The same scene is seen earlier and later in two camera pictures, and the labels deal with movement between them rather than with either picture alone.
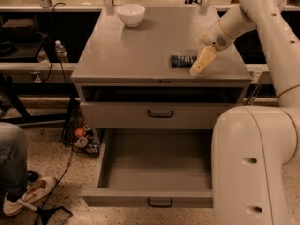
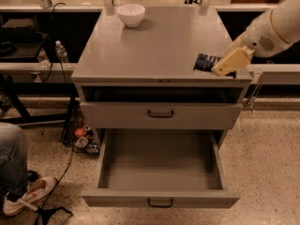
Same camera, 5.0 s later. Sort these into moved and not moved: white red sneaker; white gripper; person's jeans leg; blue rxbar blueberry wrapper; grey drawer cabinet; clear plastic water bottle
Moved: white gripper; blue rxbar blueberry wrapper
Not moved: grey drawer cabinet; person's jeans leg; white red sneaker; clear plastic water bottle
